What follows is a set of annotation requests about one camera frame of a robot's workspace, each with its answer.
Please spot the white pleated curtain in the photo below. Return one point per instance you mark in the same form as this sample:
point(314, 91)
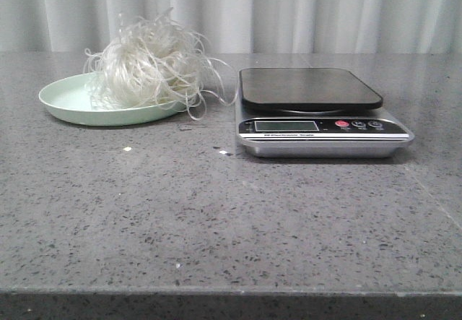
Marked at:
point(243, 26)

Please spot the white vermicelli noodle bundle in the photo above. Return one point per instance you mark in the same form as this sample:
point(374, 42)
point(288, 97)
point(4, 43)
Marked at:
point(159, 63)

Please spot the silver black kitchen scale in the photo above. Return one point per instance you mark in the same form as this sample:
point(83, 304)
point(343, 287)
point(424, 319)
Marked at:
point(314, 113)

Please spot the light green plate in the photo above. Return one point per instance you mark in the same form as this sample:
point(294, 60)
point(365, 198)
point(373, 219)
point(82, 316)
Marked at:
point(69, 99)

